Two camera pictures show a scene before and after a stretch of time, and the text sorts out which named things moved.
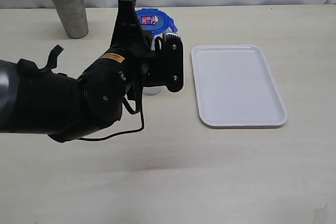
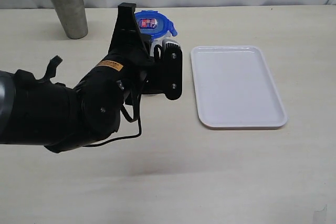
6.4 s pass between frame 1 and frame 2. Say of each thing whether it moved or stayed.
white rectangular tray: stayed
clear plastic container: moved
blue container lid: stayed
